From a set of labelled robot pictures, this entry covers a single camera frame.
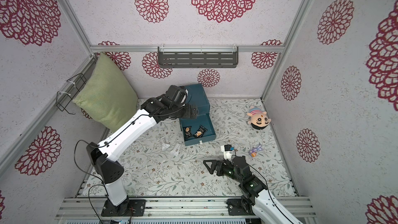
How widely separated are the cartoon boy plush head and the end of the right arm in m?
0.40

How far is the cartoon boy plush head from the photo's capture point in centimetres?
99

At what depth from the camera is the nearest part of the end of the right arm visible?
2.03ft
